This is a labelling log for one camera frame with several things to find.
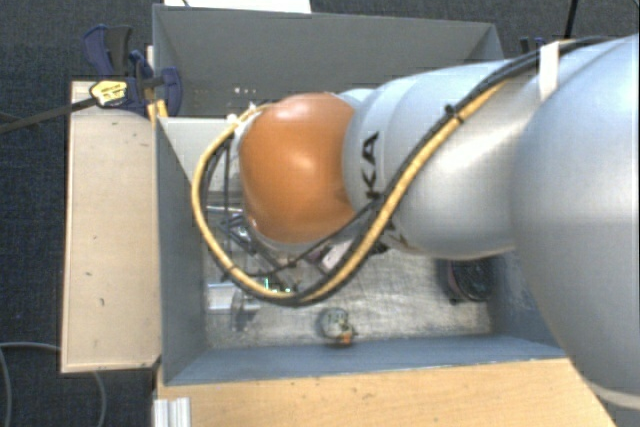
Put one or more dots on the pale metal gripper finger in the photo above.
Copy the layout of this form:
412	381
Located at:
221	297

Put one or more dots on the pale wood board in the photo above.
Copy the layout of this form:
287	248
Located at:
112	235

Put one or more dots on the black round object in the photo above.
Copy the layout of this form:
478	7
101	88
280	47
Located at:
470	281

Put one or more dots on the grey metal bin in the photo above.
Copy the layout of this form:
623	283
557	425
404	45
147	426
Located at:
310	60

